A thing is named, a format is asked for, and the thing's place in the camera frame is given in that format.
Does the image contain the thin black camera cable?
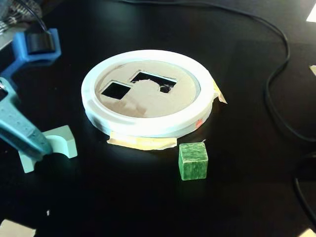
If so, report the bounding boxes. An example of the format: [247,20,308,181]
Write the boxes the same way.
[23,0,50,34]

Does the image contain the pale green U shape block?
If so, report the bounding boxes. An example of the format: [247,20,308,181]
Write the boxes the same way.
[18,125,79,174]

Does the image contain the long masking tape strip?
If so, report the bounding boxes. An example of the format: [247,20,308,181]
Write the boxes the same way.
[106,132,178,151]

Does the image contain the grey woven basket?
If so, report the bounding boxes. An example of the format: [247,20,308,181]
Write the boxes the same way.
[0,0,44,33]

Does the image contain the white round sorter board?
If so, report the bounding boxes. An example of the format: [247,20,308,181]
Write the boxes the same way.
[80,49,215,139]

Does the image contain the brown cardboard disc with holes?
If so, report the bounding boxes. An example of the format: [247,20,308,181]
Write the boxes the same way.
[95,60,201,119]

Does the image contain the black looped cable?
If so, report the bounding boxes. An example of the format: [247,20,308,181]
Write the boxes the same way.
[294,152,316,223]

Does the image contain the long black cable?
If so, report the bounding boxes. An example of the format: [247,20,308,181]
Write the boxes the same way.
[118,0,316,143]

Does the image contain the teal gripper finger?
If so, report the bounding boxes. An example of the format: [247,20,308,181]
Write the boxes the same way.
[0,77,53,157]

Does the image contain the short masking tape strip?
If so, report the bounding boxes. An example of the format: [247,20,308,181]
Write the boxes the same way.
[211,79,228,104]

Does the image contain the green marbled cube block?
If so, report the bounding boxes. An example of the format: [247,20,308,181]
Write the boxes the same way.
[178,142,208,181]

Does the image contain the large beige paper piece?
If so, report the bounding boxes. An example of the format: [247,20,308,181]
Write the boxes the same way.
[0,219,37,237]

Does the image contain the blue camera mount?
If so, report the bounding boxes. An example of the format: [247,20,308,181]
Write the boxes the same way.
[0,28,62,78]

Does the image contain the black round camera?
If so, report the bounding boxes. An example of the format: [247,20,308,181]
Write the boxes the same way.
[26,32,55,54]

